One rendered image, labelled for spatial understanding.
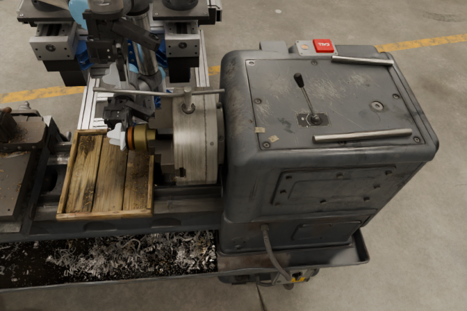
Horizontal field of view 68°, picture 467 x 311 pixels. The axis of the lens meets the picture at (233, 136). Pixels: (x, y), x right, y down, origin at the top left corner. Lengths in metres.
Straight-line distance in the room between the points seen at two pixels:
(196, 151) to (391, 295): 1.59
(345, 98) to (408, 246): 1.50
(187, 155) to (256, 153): 0.21
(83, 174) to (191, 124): 0.52
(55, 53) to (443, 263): 2.31
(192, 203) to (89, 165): 0.40
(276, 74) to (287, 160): 0.31
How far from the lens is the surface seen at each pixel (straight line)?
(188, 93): 0.93
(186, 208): 1.24
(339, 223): 1.40
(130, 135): 1.12
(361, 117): 1.06
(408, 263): 2.39
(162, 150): 1.07
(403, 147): 1.05
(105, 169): 1.34
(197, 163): 1.00
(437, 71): 3.63
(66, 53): 1.52
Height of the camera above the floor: 1.99
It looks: 53 degrees down
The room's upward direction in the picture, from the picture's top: 7 degrees clockwise
